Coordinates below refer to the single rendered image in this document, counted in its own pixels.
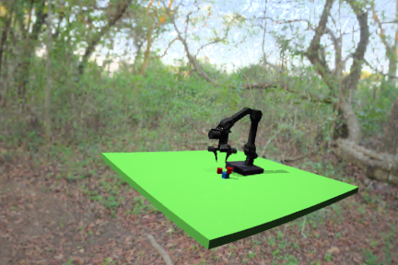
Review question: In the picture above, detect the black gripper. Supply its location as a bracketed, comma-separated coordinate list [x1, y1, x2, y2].
[207, 139, 237, 163]

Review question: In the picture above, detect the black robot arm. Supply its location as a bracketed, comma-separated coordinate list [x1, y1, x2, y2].
[208, 107, 263, 167]

